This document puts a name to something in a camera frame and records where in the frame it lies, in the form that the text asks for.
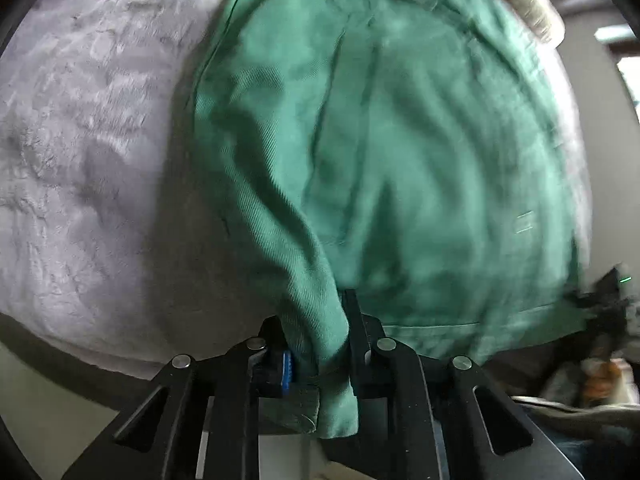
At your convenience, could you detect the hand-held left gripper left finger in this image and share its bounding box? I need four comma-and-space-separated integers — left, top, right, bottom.
62, 316, 301, 480

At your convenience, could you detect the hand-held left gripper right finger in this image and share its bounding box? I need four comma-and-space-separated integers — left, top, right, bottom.
340, 287, 583, 480

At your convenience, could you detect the green work shirt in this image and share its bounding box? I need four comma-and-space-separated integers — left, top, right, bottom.
192, 0, 596, 438

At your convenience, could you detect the orange object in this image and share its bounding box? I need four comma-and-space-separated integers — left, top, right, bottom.
580, 357, 627, 407

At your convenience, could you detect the lavender plush blanket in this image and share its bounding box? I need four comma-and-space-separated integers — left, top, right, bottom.
0, 0, 595, 382

